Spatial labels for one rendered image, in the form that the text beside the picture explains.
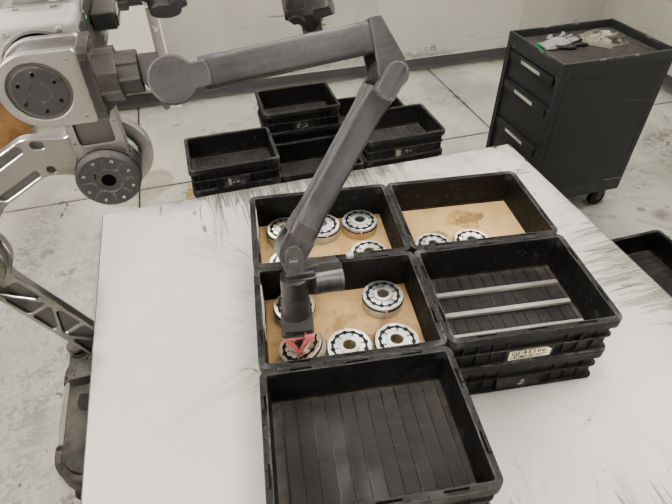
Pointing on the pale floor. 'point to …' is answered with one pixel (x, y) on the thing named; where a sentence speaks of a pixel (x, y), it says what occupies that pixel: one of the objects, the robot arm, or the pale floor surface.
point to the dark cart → (578, 104)
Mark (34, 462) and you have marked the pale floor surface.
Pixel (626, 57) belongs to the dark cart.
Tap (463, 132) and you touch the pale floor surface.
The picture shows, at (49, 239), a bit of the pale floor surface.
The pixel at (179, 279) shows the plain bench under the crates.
